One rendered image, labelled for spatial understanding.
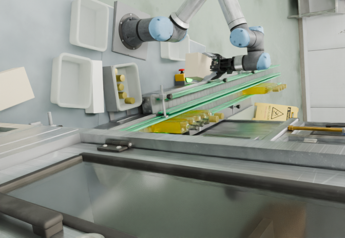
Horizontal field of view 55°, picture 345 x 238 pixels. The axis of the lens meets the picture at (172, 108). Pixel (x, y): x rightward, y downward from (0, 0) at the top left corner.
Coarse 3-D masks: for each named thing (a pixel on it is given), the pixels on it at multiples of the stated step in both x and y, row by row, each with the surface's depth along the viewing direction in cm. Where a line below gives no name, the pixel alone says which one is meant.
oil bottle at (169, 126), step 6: (168, 120) 167; (174, 120) 166; (180, 120) 164; (156, 126) 168; (162, 126) 166; (168, 126) 163; (174, 126) 161; (180, 126) 159; (168, 132) 164; (174, 132) 162; (180, 132) 160
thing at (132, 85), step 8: (120, 64) 158; (128, 64) 162; (136, 64) 167; (112, 72) 155; (120, 72) 168; (128, 72) 170; (136, 72) 168; (128, 80) 171; (136, 80) 169; (128, 88) 172; (136, 88) 170; (128, 96) 172; (136, 96) 171; (120, 104) 168; (128, 104) 168; (136, 104) 168
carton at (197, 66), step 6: (186, 54) 165; (192, 54) 163; (198, 54) 161; (204, 54) 166; (186, 60) 165; (192, 60) 163; (198, 60) 161; (204, 60) 166; (210, 60) 170; (186, 66) 164; (192, 66) 162; (198, 66) 161; (204, 66) 166; (186, 72) 164; (192, 72) 162; (198, 72) 161; (204, 72) 166; (210, 72) 171; (192, 78) 168; (198, 78) 167
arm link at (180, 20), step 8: (192, 0) 161; (200, 0) 160; (184, 8) 164; (192, 8) 163; (176, 16) 167; (184, 16) 166; (192, 16) 167; (176, 24) 167; (184, 24) 168; (176, 32) 169; (184, 32) 173; (168, 40) 170; (176, 40) 174
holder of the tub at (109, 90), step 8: (104, 72) 158; (104, 80) 159; (112, 80) 156; (104, 88) 160; (112, 88) 157; (104, 96) 162; (112, 96) 158; (112, 104) 159; (112, 112) 165; (128, 112) 174; (112, 120) 165; (120, 120) 163
